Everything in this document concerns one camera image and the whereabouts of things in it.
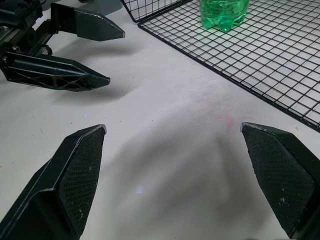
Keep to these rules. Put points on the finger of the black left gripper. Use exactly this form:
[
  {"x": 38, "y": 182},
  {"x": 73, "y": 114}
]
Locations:
[
  {"x": 52, "y": 72},
  {"x": 92, "y": 26}
]

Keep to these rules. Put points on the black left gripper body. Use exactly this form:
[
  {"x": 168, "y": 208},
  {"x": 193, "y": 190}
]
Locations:
[{"x": 22, "y": 30}]

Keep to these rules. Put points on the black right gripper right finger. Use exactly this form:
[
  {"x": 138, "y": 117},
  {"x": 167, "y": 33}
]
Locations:
[{"x": 287, "y": 180}]

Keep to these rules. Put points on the green plastic bottle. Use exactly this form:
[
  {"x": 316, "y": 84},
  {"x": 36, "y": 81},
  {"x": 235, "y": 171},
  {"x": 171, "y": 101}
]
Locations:
[{"x": 220, "y": 12}]

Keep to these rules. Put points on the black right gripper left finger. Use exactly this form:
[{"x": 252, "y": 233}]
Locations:
[{"x": 62, "y": 190}]

